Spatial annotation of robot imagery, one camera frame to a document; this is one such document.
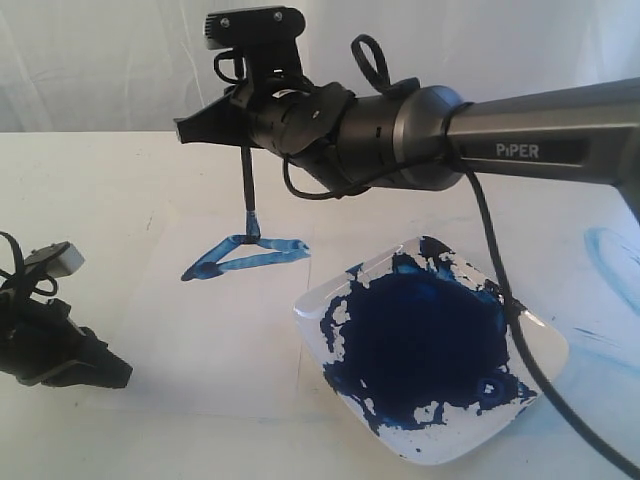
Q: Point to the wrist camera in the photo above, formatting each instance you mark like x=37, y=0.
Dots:
x=253, y=26
x=56, y=260

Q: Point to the black paintbrush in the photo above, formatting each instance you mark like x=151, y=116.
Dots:
x=252, y=228

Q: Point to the white square paint plate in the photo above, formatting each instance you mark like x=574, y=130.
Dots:
x=415, y=343

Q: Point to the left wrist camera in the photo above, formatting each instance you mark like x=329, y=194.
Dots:
x=56, y=260

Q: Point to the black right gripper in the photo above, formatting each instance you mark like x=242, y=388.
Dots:
x=284, y=118

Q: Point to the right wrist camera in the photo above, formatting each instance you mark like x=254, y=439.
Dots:
x=253, y=26

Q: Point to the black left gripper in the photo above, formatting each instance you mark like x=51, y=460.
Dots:
x=40, y=344

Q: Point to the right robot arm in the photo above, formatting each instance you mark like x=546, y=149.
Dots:
x=426, y=139

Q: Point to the white paper sheet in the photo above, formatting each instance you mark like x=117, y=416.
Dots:
x=225, y=347

